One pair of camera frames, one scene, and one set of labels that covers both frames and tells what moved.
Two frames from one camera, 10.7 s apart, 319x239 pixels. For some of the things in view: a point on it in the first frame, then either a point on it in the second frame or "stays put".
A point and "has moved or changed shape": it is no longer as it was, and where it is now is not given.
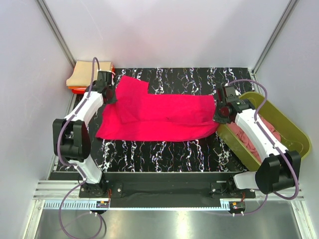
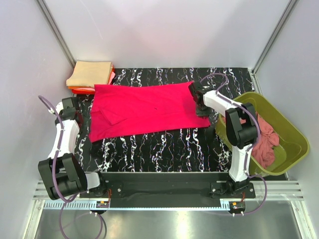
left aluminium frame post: [46, 12] stays put
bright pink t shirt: [136, 115] has moved or changed shape
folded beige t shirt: [82, 74] stays put
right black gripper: [220, 117] -> [195, 93]
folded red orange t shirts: [82, 90] stays put
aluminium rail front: [62, 189] stays put
